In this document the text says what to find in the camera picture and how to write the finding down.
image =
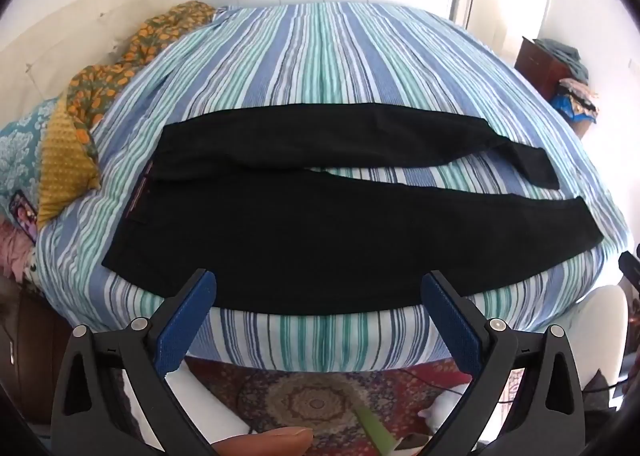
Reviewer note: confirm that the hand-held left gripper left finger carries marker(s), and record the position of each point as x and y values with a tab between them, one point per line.
186	321

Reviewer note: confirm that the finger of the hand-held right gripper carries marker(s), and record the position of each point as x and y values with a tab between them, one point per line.
630	268

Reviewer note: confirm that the dark printed card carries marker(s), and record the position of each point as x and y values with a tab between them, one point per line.
22	212

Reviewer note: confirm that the black pants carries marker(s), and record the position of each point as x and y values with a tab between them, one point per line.
310	231

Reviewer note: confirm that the pile of folded clothes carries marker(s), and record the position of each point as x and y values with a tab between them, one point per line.
567	59

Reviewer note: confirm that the green strip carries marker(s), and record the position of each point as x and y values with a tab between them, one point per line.
372	428

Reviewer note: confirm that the red patterned rug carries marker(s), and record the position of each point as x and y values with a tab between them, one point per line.
310	396

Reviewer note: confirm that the pink cloth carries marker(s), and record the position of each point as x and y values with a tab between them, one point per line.
15	251

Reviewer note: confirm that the orange floral cloth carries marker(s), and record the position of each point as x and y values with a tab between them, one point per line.
145	46

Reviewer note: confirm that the brown wooden nightstand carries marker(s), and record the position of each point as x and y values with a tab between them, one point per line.
25	341

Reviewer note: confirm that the cream padded headboard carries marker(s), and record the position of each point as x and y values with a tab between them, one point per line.
75	31

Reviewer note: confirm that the striped bed blanket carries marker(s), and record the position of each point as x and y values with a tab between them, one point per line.
325	56

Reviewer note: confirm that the yellow dotted pillow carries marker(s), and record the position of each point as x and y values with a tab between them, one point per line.
62	166

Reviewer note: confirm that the brown wooden cabinet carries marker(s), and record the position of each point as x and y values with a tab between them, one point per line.
542	69

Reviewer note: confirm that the blue bag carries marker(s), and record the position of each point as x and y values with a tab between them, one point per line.
575	109

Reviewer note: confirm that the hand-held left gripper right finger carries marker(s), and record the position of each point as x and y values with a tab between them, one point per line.
450	321

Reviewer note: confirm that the teal floral pillow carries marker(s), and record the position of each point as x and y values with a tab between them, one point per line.
22	146

